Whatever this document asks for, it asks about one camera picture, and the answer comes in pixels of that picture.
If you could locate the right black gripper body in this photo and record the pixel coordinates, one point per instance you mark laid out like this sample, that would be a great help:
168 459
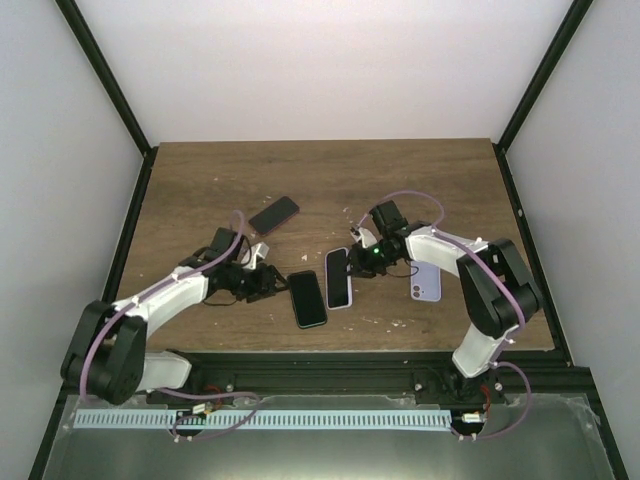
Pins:
373 263

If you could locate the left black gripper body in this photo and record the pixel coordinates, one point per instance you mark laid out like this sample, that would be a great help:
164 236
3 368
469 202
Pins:
248 287

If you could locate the lilac phone case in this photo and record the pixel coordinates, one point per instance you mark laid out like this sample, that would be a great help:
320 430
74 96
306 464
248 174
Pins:
330 280

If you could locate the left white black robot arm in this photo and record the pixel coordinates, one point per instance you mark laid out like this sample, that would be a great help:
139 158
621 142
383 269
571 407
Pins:
108 356

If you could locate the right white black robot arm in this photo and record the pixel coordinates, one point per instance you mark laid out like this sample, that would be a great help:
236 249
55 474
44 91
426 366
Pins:
499 291

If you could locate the black phone with red edge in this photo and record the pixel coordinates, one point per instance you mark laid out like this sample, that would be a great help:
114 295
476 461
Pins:
274 215

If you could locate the grey metal sheet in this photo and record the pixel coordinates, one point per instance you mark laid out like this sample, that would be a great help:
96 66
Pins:
543 437

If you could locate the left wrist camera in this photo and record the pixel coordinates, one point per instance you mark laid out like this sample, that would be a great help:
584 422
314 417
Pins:
255 254

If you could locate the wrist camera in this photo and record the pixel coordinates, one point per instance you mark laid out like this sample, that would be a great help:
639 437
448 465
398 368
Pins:
255 254
363 236

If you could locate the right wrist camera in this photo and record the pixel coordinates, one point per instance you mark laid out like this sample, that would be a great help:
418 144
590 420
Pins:
363 236

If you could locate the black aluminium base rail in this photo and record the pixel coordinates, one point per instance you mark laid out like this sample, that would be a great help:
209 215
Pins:
427 376

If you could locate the light blue slotted cable duct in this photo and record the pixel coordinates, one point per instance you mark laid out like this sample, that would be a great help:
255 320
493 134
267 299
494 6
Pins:
404 420

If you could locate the right black frame post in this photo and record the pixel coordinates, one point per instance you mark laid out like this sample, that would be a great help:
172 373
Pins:
553 54

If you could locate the black frame post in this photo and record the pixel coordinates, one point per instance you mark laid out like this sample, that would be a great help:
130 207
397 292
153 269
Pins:
553 54
92 51

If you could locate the left black frame post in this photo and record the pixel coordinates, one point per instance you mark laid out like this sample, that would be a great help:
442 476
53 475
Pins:
92 51

